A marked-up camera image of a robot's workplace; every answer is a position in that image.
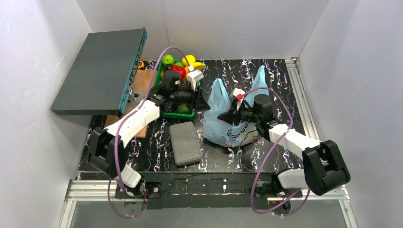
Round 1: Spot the yellow fake banana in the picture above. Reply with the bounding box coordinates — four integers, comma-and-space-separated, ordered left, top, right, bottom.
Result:
191, 62, 206, 71

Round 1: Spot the dark grey network switch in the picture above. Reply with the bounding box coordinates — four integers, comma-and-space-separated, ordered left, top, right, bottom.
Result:
50, 28, 147, 117

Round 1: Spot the light blue plastic bag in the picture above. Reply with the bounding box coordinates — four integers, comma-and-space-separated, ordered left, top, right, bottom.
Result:
203, 66, 275, 148

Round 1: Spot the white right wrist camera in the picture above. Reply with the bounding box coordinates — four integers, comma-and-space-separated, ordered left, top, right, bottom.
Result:
231, 88, 245, 111

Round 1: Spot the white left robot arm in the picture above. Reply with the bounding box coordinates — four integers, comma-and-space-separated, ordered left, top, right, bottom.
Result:
87, 70, 204, 189

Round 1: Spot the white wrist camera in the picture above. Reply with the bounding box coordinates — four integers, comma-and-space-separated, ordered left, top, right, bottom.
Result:
187, 65, 204, 91
231, 88, 245, 111

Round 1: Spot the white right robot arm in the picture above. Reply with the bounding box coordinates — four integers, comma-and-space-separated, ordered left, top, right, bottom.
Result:
218, 95, 351, 196

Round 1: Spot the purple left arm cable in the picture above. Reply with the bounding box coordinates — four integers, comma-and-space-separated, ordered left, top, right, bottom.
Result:
107, 46, 191, 219

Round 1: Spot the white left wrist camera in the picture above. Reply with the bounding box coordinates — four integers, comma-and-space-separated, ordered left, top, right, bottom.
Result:
187, 65, 204, 91

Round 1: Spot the aluminium frame rail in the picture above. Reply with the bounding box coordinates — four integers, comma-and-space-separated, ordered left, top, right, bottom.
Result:
59, 180, 143, 228

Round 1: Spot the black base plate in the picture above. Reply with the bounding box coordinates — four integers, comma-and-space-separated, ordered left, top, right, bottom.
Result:
115, 171, 316, 210

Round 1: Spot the wooden board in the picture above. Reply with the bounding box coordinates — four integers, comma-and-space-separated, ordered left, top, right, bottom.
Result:
104, 70, 153, 138

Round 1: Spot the green fake avocado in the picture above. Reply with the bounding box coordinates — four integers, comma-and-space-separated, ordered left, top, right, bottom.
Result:
175, 104, 192, 114

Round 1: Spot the red fake apple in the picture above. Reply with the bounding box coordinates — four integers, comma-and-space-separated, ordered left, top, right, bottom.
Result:
171, 65, 187, 79

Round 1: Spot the green plastic fruit crate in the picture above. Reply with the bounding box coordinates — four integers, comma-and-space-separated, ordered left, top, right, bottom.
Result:
148, 60, 202, 120

